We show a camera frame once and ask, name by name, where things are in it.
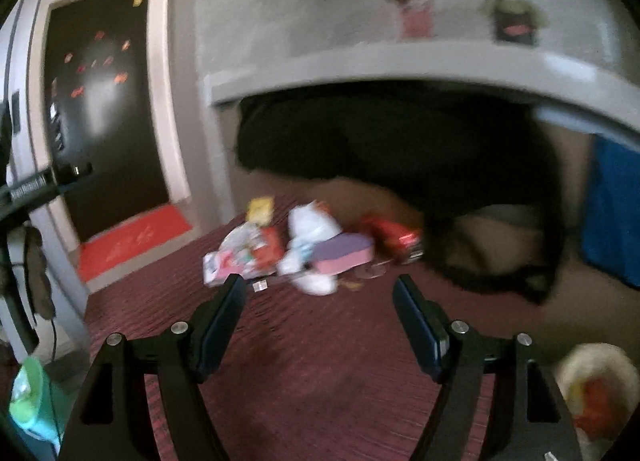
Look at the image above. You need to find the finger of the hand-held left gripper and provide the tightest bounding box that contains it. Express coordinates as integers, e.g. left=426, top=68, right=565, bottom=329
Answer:
left=50, top=162, right=94, bottom=192

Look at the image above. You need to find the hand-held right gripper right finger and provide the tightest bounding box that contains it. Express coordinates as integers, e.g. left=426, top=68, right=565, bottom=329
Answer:
left=392, top=274, right=586, bottom=461

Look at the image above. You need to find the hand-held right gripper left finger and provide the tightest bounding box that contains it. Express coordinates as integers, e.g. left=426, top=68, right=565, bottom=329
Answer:
left=59, top=273, right=248, bottom=461

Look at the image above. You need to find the person's left hand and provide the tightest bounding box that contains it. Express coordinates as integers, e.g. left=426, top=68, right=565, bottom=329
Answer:
left=22, top=227, right=57, bottom=320

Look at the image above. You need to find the dark door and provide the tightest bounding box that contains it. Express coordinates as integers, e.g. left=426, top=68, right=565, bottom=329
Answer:
left=42, top=0, right=171, bottom=244

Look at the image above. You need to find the colourful printed packet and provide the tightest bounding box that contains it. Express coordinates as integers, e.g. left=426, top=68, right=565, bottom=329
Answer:
left=202, top=224, right=283, bottom=287

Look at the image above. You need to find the red doormat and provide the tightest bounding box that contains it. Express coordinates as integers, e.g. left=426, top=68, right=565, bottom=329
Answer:
left=77, top=204, right=193, bottom=284

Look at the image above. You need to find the red plaid tablecloth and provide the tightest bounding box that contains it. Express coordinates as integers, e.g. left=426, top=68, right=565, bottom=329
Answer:
left=82, top=194, right=551, bottom=461

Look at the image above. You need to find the red drink can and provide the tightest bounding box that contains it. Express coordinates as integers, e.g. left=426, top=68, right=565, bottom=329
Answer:
left=360, top=214, right=426, bottom=262

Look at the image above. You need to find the purple and pink box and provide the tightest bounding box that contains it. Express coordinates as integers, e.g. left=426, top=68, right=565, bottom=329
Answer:
left=310, top=233, right=376, bottom=276

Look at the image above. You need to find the group of red door stickers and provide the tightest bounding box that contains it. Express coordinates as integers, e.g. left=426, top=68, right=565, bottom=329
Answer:
left=50, top=31, right=133, bottom=97

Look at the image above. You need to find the yellow snack packet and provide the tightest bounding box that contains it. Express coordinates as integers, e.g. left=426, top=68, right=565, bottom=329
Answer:
left=246, top=196, right=276, bottom=224

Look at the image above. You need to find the black bag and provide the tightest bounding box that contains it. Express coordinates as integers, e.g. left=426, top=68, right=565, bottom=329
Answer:
left=235, top=84, right=566, bottom=304

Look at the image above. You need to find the cream and yellow soft item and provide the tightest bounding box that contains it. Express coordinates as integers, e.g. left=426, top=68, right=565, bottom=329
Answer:
left=555, top=342, right=633, bottom=457

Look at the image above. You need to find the green bin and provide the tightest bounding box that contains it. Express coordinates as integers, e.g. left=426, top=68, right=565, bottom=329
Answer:
left=9, top=356, right=66, bottom=444

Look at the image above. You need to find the blue cloth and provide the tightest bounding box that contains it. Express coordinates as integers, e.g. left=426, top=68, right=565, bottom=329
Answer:
left=580, top=136, right=640, bottom=289

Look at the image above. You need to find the door lock handle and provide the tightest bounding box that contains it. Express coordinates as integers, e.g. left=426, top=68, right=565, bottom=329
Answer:
left=48, top=104, right=66, bottom=152

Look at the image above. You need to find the pink cartoon wall sticker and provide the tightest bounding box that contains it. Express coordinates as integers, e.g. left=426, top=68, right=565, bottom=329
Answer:
left=385, top=0, right=438, bottom=39

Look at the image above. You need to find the green cartoon wall sticker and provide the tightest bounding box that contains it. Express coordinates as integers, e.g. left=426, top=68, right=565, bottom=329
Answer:
left=480, top=0, right=546, bottom=47

